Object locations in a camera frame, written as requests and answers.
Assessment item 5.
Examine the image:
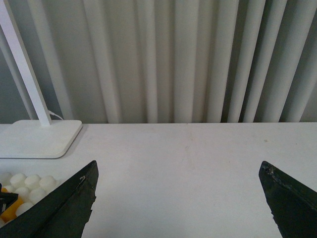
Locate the white lamp cable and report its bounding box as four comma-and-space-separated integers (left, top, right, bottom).
48, 110, 64, 120

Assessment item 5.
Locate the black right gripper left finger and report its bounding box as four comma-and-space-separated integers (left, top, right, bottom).
0, 161, 99, 238

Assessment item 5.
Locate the white studded base plate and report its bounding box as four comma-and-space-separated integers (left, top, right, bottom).
0, 172, 61, 227

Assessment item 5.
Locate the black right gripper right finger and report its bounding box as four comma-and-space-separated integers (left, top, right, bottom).
259, 161, 317, 238

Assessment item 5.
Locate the white pleated curtain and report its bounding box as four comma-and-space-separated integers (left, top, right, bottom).
9, 0, 317, 123

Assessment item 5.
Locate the yellow two-stud toy block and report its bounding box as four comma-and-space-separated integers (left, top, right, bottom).
0, 194, 23, 223

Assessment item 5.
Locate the white desk lamp stand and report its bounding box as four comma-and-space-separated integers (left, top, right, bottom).
0, 0, 82, 159

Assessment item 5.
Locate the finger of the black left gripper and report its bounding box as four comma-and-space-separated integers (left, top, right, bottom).
0, 184, 17, 211

